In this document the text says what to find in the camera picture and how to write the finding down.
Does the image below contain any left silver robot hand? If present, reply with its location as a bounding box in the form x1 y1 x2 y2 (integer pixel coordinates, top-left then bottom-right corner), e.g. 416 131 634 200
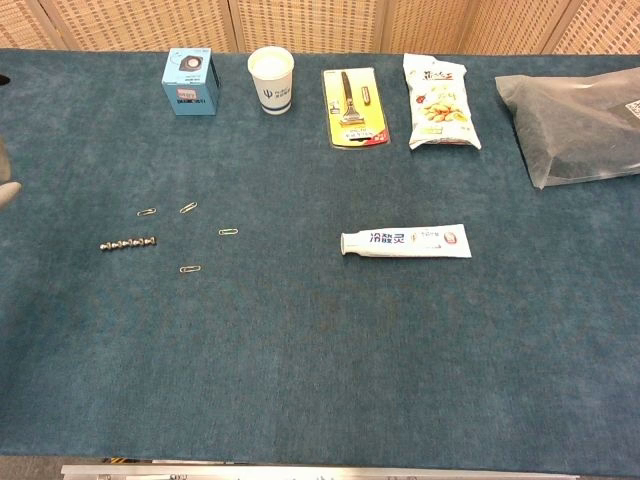
0 137 24 210

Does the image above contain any metal bead chain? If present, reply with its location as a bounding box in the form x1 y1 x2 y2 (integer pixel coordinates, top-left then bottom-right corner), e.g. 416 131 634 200
99 235 159 252

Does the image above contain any blue speaker box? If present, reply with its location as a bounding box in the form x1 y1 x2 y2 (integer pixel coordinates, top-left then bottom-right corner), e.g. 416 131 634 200
160 47 221 117

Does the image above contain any white paper cup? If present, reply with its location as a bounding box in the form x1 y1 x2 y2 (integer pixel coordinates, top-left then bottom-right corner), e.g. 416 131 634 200
246 45 295 116

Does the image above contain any teal felt table cloth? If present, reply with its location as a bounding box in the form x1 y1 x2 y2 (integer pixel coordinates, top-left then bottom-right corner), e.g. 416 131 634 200
0 48 640 472

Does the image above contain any wicker folding screen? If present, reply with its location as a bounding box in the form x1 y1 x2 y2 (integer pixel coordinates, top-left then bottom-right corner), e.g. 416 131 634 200
0 0 640 56

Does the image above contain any yellow razor blister pack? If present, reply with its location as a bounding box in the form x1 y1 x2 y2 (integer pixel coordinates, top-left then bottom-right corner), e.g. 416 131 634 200
321 67 392 149

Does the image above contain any white toothpaste tube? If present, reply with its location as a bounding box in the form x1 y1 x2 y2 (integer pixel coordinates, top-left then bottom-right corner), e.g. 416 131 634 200
340 223 473 260

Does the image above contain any white peanut snack bag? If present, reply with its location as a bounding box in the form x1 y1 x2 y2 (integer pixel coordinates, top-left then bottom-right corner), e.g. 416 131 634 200
402 52 483 151

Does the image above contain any grey translucent plastic bag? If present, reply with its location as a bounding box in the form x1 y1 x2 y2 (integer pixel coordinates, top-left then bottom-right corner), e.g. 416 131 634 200
494 66 640 190

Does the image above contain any aluminium table edge rail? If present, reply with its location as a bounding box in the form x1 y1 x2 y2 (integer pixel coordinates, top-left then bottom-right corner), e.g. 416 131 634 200
60 463 581 480

